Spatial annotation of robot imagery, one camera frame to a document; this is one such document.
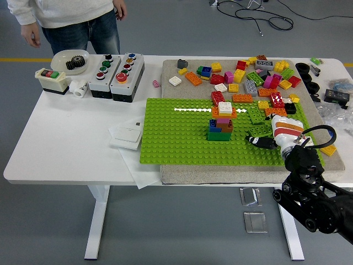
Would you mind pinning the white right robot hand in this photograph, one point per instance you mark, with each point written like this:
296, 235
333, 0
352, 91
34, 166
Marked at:
286, 129

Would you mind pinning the person's right hand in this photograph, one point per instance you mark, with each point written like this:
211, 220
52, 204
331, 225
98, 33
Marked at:
30, 34

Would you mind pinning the person's left hand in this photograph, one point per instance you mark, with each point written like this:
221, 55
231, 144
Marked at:
120, 8

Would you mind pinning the lime long toy brick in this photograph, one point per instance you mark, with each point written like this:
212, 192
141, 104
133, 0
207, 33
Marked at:
256, 116
260, 130
255, 78

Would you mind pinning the person's right forearm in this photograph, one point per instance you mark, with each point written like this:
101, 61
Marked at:
16, 13

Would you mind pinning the orange long toy brick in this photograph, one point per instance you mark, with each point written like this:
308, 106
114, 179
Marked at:
193, 79
242, 98
275, 112
228, 116

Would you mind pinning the black toy brick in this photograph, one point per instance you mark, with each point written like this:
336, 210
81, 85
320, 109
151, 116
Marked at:
290, 108

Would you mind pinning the small white toy brick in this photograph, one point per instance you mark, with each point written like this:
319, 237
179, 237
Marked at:
287, 100

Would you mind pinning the red long toy brick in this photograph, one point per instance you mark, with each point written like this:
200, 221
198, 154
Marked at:
218, 97
276, 99

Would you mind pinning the yellow square toy brick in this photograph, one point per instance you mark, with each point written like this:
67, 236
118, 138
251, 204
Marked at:
285, 84
329, 150
294, 98
264, 105
233, 87
216, 67

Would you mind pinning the red square toy brick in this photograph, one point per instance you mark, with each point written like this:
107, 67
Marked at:
294, 80
241, 64

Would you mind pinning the magenta toy brick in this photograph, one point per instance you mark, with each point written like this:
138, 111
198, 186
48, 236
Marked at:
229, 78
271, 82

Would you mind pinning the grey long toy brick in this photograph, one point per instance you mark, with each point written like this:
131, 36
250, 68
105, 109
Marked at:
250, 87
264, 64

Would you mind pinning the lime square toy brick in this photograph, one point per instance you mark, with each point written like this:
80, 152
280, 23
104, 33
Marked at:
288, 72

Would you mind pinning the dark grey toy brick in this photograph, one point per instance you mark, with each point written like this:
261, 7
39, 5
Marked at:
182, 64
264, 74

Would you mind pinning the brown toy brick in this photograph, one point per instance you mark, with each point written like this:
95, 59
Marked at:
261, 57
226, 129

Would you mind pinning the green square toy brick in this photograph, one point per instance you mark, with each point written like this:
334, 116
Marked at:
218, 136

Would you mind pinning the blue toy brick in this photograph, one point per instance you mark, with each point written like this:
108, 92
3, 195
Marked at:
213, 127

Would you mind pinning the small pink toy brick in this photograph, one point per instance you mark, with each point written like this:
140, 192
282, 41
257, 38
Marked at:
156, 83

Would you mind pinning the small yellow toy brick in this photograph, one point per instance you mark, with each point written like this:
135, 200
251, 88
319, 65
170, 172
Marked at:
182, 71

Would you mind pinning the blue green yellow brick stack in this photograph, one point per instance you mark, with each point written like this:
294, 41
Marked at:
205, 71

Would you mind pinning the green studded baseplate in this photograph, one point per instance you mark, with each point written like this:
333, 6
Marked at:
179, 138

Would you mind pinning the white furniture foot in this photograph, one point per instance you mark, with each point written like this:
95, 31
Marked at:
26, 7

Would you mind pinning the white bowl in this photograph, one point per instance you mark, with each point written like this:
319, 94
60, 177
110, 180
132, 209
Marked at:
59, 62

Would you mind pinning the small black rubber part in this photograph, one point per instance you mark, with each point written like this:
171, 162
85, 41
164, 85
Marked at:
316, 97

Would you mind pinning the person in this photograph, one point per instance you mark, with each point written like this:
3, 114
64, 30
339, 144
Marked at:
69, 13

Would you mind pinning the clear plastic bag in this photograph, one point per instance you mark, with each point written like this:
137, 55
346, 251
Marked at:
336, 116

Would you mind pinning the black metal gears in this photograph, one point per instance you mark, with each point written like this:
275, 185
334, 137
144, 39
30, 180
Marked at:
74, 64

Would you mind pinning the black device green display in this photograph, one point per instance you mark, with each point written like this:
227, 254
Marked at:
336, 95

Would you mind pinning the small metal tool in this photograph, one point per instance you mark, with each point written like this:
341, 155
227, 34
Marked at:
315, 69

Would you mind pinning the white pipe tee fitting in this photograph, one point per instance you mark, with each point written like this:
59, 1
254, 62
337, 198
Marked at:
78, 89

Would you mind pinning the three-button control box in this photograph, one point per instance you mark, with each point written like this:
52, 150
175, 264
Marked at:
102, 80

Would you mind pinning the emergency stop control box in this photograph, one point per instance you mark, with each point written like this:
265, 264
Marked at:
129, 82

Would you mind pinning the green tag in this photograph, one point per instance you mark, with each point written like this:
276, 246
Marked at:
314, 59

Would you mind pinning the silver floor socket plate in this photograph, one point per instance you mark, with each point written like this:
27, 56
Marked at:
255, 222
249, 197

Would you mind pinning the white flat square tile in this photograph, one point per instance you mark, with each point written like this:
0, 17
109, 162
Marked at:
175, 80
220, 87

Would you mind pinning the grey-brown mat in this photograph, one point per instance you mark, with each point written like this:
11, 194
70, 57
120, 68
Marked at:
179, 92

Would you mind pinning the white table leg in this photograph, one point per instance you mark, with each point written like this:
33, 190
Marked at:
96, 220
292, 243

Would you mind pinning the white paper sheet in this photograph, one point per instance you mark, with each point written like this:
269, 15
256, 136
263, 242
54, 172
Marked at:
146, 179

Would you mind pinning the white red-green switch box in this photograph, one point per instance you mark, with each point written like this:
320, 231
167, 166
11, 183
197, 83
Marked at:
52, 82

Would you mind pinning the silver metal bracket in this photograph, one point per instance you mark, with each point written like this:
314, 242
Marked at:
213, 2

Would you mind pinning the white wall switch plate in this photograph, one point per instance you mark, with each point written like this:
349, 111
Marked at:
125, 135

